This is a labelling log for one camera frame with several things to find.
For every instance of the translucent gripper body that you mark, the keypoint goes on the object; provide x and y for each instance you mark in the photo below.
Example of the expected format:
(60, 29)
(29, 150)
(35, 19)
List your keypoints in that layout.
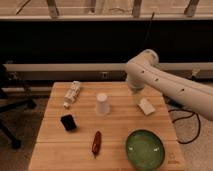
(137, 96)

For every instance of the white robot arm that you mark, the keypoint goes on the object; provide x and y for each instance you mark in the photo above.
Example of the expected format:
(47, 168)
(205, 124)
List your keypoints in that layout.
(142, 70)

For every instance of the green ceramic plate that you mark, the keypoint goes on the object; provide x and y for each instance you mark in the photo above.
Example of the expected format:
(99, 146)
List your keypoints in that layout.
(145, 150)

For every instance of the black eraser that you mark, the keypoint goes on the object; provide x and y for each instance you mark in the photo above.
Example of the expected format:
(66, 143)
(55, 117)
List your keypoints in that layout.
(68, 122)

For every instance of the white rectangular block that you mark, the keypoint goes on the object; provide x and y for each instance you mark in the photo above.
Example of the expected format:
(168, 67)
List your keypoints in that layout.
(146, 106)

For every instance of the red chili pepper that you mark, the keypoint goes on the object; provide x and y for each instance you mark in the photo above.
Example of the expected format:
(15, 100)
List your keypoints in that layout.
(96, 143)

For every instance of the black office chair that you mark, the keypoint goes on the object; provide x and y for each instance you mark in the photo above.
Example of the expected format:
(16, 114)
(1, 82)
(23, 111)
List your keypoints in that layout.
(6, 78)

